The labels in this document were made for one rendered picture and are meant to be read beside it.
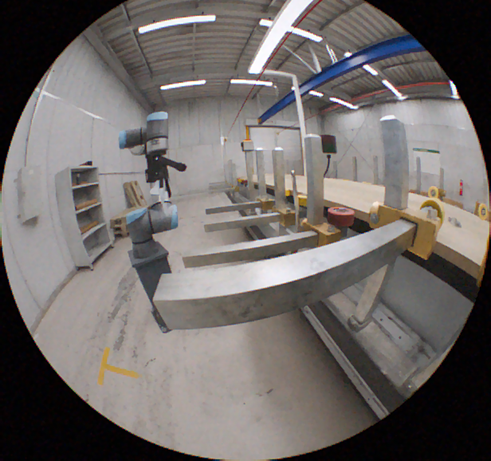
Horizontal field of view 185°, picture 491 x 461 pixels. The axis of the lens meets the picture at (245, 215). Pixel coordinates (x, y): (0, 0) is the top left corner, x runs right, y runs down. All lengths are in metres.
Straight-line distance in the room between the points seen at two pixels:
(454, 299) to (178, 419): 1.19
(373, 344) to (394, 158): 0.35
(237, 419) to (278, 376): 0.37
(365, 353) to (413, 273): 0.26
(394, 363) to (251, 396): 0.79
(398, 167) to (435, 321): 0.45
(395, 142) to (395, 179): 0.06
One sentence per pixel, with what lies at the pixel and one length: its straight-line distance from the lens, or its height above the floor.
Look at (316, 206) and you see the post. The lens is 0.45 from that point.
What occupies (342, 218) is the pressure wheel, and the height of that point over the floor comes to 0.90.
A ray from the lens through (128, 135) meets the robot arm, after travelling 0.80.
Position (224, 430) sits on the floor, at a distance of 1.04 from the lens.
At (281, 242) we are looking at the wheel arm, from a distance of 0.39.
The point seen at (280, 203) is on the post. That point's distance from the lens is 0.68.
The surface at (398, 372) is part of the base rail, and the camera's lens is 0.42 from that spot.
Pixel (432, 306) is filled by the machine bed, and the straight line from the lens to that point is 0.55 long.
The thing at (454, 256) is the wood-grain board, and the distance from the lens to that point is 0.43.
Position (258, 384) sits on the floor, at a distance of 1.06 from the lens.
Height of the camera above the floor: 1.02
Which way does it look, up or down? 16 degrees down
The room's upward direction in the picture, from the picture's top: 5 degrees counter-clockwise
